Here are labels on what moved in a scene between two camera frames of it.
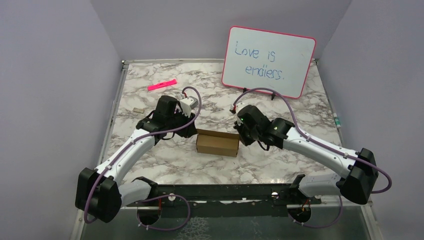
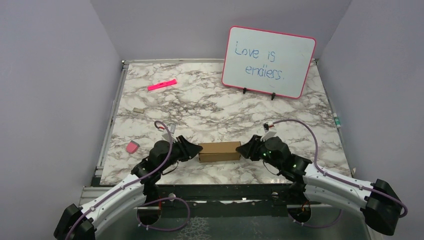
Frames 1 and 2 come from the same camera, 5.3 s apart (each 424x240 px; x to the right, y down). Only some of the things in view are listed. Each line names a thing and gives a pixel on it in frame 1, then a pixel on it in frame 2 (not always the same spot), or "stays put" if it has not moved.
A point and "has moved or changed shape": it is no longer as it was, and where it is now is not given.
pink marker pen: (169, 82) stays put
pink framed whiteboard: (258, 59) stays put
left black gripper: (188, 132) -> (188, 150)
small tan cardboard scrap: (139, 110) stays put
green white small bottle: (337, 120) stays put
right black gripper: (246, 141) -> (249, 149)
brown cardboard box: (217, 143) has moved or changed shape
